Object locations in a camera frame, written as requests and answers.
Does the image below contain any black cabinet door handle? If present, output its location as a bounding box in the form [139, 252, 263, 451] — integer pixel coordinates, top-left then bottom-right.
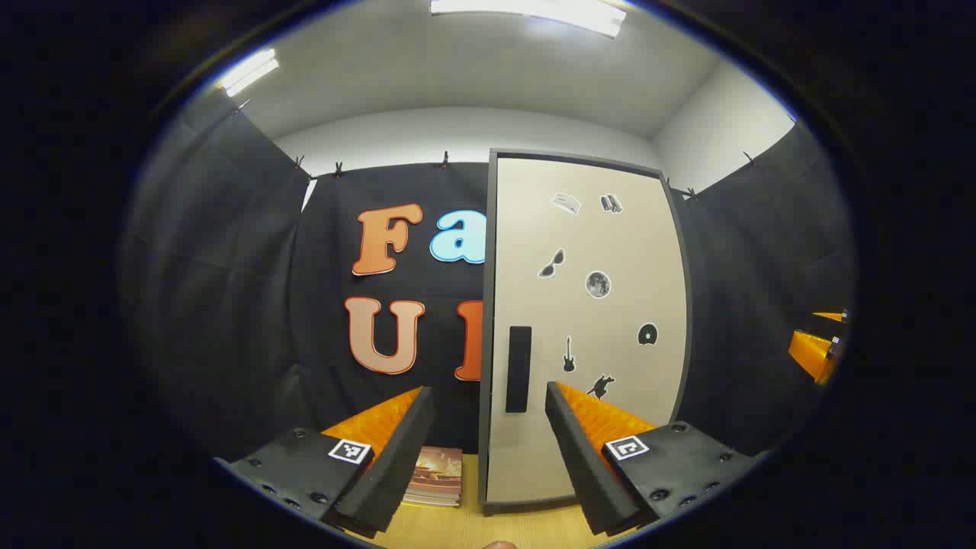
[506, 326, 532, 414]

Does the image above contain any long ceiling light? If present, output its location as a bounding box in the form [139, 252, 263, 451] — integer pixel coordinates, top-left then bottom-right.
[217, 48, 281, 98]
[431, 0, 628, 39]

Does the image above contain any brown cover book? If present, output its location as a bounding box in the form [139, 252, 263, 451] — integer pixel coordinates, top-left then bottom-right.
[402, 446, 464, 508]

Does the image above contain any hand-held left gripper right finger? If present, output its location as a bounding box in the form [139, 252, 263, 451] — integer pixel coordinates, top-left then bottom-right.
[544, 380, 768, 537]

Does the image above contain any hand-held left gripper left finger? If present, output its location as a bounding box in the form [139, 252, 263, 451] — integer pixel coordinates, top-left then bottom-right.
[216, 385, 437, 539]

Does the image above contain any black backdrop cloth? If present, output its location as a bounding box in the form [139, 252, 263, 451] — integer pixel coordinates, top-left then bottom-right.
[126, 91, 855, 466]

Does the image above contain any dark grey cabinet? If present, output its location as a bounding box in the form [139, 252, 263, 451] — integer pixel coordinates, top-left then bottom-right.
[478, 149, 695, 517]

